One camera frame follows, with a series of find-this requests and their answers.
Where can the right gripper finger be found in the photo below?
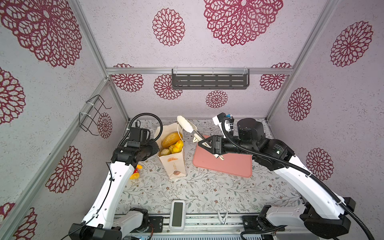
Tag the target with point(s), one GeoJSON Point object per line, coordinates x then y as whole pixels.
{"type": "Point", "coordinates": [208, 143]}
{"type": "Point", "coordinates": [209, 149]}

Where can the yellow orange striped fake bread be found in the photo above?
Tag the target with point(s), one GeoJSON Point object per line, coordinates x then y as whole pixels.
{"type": "Point", "coordinates": [177, 147]}

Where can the long baguette fake bread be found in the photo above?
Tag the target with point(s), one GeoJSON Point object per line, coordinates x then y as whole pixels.
{"type": "Point", "coordinates": [171, 139]}

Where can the printed paper bag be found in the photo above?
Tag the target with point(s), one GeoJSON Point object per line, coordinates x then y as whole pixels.
{"type": "Point", "coordinates": [174, 164]}

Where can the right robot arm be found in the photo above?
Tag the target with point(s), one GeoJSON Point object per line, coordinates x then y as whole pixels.
{"type": "Point", "coordinates": [323, 213]}

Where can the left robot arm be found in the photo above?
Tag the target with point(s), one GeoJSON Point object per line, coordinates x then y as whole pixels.
{"type": "Point", "coordinates": [99, 223]}

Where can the small round fake bread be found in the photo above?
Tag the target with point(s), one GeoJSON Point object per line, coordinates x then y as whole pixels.
{"type": "Point", "coordinates": [165, 152]}

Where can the pink plastic tray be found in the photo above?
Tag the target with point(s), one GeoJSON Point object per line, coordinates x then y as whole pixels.
{"type": "Point", "coordinates": [233, 164]}

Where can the white plastic clip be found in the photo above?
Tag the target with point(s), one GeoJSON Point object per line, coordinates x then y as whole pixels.
{"type": "Point", "coordinates": [222, 219]}

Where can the white digital timer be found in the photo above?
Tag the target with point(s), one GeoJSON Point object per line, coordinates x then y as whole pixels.
{"type": "Point", "coordinates": [178, 216]}

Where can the yellow plush toy red dress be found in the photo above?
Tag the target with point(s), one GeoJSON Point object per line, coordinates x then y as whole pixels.
{"type": "Point", "coordinates": [136, 173]}

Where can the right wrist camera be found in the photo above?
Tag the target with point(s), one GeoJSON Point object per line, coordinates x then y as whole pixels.
{"type": "Point", "coordinates": [225, 122]}

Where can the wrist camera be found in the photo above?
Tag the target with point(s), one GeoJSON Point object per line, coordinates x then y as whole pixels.
{"type": "Point", "coordinates": [138, 136]}
{"type": "Point", "coordinates": [225, 122]}

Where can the dark grey wall shelf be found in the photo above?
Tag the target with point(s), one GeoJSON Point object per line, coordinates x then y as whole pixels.
{"type": "Point", "coordinates": [209, 81]}

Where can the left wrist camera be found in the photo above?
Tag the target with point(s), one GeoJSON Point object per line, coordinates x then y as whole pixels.
{"type": "Point", "coordinates": [138, 136]}

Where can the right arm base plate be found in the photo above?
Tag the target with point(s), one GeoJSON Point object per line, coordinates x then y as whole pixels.
{"type": "Point", "coordinates": [253, 226]}

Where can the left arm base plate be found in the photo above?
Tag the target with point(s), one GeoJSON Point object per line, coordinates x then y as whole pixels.
{"type": "Point", "coordinates": [153, 223]}

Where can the black wire wall rack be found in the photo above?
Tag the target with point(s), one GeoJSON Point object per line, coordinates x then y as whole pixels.
{"type": "Point", "coordinates": [95, 121]}

